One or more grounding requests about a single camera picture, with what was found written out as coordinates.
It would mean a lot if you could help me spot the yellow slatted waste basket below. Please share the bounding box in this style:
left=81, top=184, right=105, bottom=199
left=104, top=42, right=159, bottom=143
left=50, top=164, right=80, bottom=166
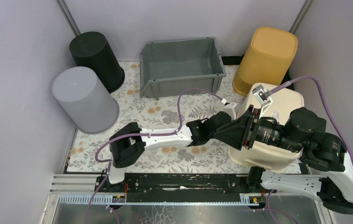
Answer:
left=232, top=27, right=298, bottom=96

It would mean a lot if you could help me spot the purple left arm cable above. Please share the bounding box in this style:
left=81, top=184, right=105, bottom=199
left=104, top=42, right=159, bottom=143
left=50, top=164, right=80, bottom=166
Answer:
left=83, top=88, right=226, bottom=224

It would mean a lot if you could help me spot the grey round plastic bin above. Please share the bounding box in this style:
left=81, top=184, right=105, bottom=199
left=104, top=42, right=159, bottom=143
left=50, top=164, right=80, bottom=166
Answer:
left=52, top=66, right=119, bottom=134

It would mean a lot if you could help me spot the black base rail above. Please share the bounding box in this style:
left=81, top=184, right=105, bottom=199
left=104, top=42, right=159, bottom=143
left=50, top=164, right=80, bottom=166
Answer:
left=94, top=173, right=270, bottom=203

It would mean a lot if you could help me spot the left aluminium frame post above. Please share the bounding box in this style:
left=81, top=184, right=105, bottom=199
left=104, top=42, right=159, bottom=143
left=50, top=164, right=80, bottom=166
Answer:
left=55, top=0, right=81, bottom=36

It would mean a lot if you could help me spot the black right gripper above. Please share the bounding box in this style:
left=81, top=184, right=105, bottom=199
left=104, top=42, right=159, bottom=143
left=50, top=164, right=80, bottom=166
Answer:
left=211, top=103, right=301, bottom=151

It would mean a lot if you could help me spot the right aluminium frame post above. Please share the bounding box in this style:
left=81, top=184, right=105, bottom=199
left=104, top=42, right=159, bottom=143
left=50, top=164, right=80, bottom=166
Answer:
left=289, top=0, right=315, bottom=35

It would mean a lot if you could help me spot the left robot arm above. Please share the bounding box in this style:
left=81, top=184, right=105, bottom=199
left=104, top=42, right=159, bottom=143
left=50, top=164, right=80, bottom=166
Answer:
left=105, top=111, right=236, bottom=192

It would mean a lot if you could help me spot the grey plastic crate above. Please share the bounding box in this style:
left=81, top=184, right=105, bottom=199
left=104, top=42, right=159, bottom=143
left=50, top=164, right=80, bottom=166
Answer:
left=139, top=37, right=226, bottom=100

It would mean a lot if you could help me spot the aluminium frame post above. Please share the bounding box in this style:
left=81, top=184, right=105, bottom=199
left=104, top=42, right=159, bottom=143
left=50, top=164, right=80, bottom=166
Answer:
left=55, top=0, right=81, bottom=36
left=289, top=0, right=315, bottom=35

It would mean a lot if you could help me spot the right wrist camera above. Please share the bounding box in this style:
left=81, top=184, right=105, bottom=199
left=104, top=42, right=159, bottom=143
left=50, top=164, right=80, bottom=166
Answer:
left=252, top=84, right=272, bottom=118

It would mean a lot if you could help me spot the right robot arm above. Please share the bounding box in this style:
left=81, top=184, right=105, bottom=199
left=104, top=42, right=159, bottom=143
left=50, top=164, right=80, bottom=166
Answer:
left=211, top=105, right=353, bottom=215

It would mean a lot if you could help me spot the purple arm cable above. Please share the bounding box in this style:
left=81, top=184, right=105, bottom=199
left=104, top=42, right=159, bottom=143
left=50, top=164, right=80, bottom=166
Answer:
left=83, top=88, right=226, bottom=224
left=266, top=76, right=353, bottom=224

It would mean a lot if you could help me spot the cream perforated plastic basket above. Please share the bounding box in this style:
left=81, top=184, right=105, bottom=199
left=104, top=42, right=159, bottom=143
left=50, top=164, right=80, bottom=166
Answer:
left=228, top=82, right=305, bottom=174

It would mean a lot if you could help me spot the floral patterned table mat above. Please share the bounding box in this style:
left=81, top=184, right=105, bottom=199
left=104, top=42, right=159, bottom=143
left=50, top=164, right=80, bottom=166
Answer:
left=65, top=62, right=248, bottom=174

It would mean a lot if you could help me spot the black ribbed waste bin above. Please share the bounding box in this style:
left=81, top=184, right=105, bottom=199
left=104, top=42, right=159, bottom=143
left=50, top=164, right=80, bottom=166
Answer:
left=69, top=31, right=125, bottom=93

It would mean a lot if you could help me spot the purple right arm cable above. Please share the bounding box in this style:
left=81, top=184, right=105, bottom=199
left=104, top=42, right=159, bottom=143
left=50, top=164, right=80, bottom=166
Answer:
left=266, top=76, right=353, bottom=224

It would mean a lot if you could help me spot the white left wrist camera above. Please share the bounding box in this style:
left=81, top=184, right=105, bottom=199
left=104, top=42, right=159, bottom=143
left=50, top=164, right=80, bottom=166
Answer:
left=221, top=98, right=238, bottom=120

